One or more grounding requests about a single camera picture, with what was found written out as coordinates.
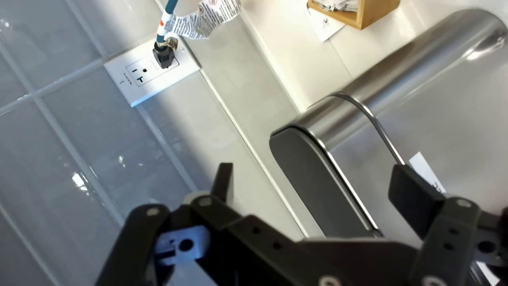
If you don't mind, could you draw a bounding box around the white cable tag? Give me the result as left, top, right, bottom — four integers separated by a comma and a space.
172, 0, 243, 42

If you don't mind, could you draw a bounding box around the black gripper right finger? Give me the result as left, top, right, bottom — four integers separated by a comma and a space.
388, 164, 508, 286

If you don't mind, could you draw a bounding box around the power cable with plug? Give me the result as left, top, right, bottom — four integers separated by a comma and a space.
151, 0, 183, 70

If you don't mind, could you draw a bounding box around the white sticker label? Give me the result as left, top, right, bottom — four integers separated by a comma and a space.
407, 151, 448, 196

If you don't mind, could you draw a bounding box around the white wall outlet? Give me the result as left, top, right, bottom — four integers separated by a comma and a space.
103, 35, 203, 110

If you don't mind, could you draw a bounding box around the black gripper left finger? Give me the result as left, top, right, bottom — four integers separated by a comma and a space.
94, 162, 251, 286

